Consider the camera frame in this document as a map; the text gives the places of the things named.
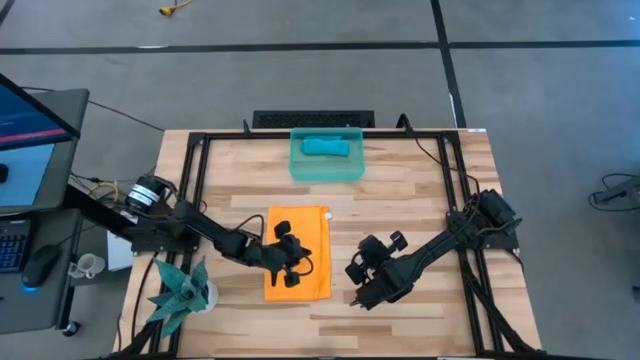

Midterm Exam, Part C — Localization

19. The computer monitor with blue screen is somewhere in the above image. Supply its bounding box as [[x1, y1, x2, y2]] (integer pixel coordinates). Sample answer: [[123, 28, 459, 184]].
[[0, 73, 82, 152]]

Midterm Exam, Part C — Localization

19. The black keyboard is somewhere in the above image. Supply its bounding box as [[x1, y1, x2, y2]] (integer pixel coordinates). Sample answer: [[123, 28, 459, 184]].
[[0, 219, 31, 274]]

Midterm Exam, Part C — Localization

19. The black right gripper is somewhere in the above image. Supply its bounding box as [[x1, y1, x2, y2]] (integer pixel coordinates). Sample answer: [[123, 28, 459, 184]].
[[344, 230, 410, 286]]

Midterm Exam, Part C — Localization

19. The black floor vent grille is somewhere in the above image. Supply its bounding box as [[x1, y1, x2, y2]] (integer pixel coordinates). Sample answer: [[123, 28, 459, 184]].
[[252, 109, 375, 130]]

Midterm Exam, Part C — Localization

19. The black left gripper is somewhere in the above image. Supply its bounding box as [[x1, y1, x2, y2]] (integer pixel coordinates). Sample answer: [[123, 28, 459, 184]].
[[257, 220, 314, 289]]

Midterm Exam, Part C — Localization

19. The white mug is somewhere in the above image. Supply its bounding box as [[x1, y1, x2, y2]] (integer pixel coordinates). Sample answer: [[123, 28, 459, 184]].
[[67, 253, 106, 280]]

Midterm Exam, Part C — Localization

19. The green plant in white pot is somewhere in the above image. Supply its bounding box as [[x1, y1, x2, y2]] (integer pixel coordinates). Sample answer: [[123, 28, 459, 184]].
[[145, 255, 220, 339]]

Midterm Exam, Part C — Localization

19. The black computer mouse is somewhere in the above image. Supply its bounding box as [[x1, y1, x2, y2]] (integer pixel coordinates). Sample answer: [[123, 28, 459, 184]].
[[22, 244, 62, 290]]

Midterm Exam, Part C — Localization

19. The yellow cable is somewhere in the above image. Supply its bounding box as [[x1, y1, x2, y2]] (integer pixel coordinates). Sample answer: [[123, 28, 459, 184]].
[[87, 180, 121, 209]]

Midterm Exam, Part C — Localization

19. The yellow cable plug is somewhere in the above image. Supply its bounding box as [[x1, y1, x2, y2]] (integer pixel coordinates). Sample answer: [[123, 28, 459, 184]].
[[158, 0, 194, 16]]

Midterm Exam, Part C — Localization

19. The white box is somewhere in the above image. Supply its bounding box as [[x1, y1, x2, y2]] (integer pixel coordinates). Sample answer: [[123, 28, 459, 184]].
[[106, 219, 146, 272]]

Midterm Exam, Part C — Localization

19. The light blue desk mat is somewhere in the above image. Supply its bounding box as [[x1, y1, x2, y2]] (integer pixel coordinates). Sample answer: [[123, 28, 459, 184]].
[[0, 143, 56, 208]]

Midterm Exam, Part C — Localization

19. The black metal table frame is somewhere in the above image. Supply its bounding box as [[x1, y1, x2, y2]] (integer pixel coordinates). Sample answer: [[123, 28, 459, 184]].
[[114, 128, 544, 359]]

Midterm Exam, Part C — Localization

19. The translucent green plastic basket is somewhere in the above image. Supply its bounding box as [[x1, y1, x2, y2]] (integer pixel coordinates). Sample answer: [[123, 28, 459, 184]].
[[288, 126, 366, 183]]

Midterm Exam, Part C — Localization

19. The orange microfiber towel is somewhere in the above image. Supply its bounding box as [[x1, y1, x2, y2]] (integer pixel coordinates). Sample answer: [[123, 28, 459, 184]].
[[263, 204, 334, 303]]

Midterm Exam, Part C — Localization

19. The teal microfiber towel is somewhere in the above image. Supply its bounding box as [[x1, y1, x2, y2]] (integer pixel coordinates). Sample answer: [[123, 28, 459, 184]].
[[299, 134, 351, 158]]

